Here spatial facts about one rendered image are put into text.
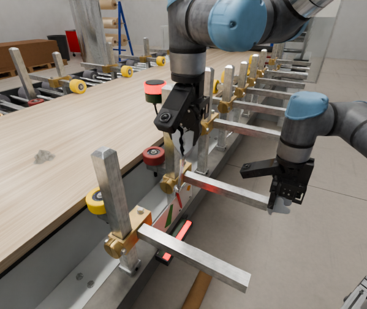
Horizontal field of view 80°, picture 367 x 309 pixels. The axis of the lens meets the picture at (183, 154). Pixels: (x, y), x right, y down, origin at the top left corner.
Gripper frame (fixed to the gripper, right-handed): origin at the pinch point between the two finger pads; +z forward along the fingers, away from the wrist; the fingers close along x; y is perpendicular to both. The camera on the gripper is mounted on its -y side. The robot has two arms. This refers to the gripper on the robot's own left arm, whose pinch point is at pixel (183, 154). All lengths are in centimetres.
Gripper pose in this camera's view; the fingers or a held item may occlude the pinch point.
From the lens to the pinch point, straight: 56.8
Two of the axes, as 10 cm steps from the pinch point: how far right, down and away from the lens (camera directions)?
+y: 4.8, -5.0, 7.2
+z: 0.0, 8.3, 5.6
